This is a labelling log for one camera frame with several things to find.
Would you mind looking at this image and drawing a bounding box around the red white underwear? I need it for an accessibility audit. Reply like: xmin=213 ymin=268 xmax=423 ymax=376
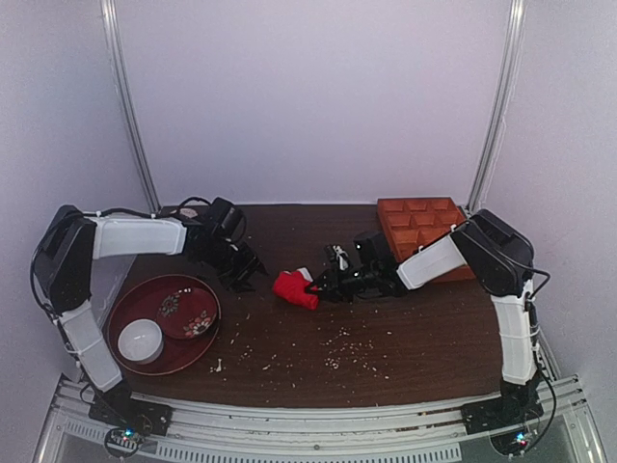
xmin=273 ymin=267 xmax=319 ymax=311

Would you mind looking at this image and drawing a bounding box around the orange compartment tray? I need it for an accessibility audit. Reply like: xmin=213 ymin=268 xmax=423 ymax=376
xmin=377 ymin=198 xmax=475 ymax=289

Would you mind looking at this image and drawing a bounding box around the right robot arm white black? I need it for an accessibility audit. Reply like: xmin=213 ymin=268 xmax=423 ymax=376
xmin=304 ymin=209 xmax=537 ymax=386

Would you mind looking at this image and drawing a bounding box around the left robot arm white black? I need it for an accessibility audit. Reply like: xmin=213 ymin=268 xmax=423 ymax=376
xmin=29 ymin=199 xmax=266 ymax=393

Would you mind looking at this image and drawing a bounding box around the red floral plate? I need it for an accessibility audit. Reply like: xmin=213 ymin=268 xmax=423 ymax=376
xmin=155 ymin=287 xmax=219 ymax=340

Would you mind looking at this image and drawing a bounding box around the large dark red tray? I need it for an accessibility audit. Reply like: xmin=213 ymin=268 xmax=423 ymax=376
xmin=106 ymin=275 xmax=222 ymax=376

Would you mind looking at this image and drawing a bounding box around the white round cup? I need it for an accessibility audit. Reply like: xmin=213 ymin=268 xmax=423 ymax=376
xmin=117 ymin=318 xmax=164 ymax=365

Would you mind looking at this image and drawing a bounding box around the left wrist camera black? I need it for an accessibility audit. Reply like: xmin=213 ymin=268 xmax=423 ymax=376
xmin=206 ymin=197 xmax=246 ymax=241

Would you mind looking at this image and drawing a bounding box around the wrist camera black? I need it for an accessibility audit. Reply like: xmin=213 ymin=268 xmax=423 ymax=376
xmin=353 ymin=231 xmax=396 ymax=266
xmin=206 ymin=197 xmax=246 ymax=241

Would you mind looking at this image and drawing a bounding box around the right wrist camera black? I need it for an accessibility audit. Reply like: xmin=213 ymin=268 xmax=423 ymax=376
xmin=353 ymin=231 xmax=396 ymax=266

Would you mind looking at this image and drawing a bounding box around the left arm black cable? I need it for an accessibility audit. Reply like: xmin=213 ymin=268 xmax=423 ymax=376
xmin=175 ymin=195 xmax=213 ymax=218

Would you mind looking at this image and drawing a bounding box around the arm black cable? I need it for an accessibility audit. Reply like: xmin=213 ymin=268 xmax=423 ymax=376
xmin=175 ymin=195 xmax=213 ymax=218
xmin=523 ymin=269 xmax=555 ymax=452

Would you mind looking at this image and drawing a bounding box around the aluminium front rail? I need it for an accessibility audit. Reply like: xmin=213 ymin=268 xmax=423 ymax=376
xmin=45 ymin=373 xmax=597 ymax=463

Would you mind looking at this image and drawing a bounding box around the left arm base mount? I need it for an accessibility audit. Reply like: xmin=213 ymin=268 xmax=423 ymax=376
xmin=89 ymin=388 xmax=173 ymax=436

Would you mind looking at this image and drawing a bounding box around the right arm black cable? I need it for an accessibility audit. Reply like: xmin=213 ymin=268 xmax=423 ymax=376
xmin=523 ymin=269 xmax=555 ymax=452

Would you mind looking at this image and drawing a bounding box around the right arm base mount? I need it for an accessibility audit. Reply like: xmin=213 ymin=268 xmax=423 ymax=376
xmin=461 ymin=392 xmax=544 ymax=435

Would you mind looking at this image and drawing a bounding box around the left aluminium frame post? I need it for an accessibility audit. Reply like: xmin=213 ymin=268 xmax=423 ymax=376
xmin=99 ymin=0 xmax=161 ymax=211

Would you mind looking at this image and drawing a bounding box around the aluminium frame post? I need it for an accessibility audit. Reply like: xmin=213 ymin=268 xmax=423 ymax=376
xmin=466 ymin=0 xmax=527 ymax=215
xmin=99 ymin=0 xmax=161 ymax=211

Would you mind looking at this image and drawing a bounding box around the right aluminium frame post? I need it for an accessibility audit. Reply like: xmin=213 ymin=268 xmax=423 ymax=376
xmin=466 ymin=0 xmax=527 ymax=215

